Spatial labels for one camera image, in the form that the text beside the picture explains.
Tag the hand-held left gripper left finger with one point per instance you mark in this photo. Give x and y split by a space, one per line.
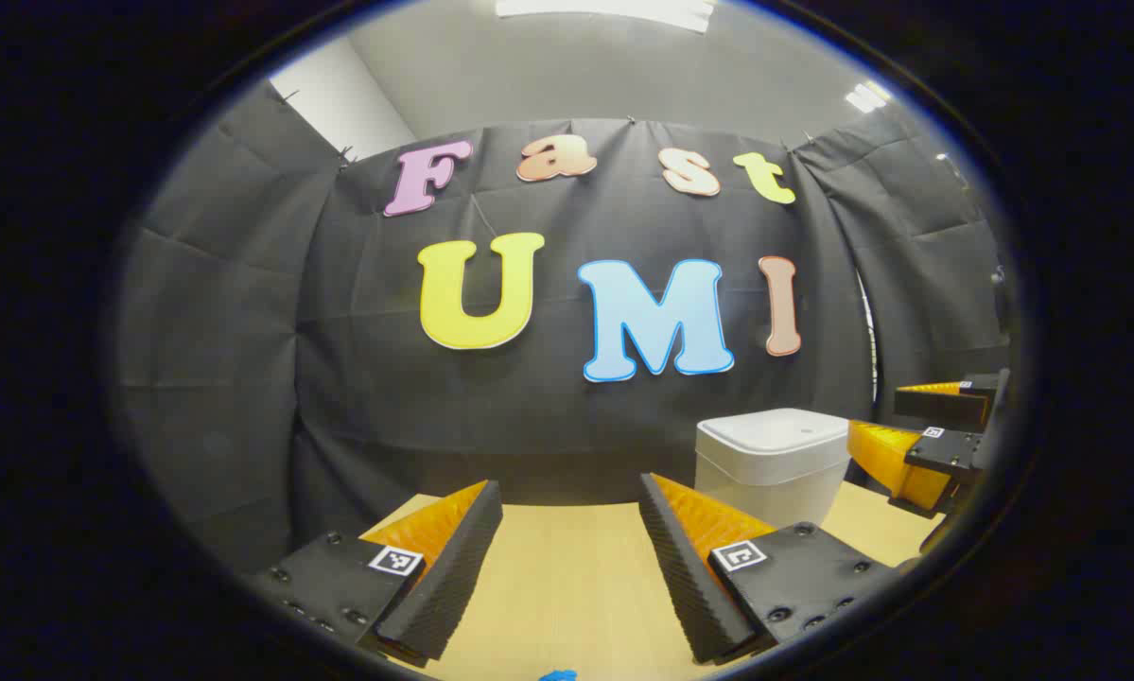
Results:
453 577

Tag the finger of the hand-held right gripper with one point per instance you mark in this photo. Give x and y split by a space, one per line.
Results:
893 459
945 407

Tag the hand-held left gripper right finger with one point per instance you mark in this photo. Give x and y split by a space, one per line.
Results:
685 577

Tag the white desktop garbage bin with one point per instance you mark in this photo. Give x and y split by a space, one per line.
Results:
765 463

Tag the blue paper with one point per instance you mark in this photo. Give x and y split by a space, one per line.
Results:
557 675

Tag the wooden desktop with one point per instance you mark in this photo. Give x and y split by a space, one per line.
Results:
576 586

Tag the black backdrop cloth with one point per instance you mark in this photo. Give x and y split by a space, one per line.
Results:
340 378

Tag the ceiling light panel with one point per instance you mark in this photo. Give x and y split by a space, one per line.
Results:
604 11
867 96

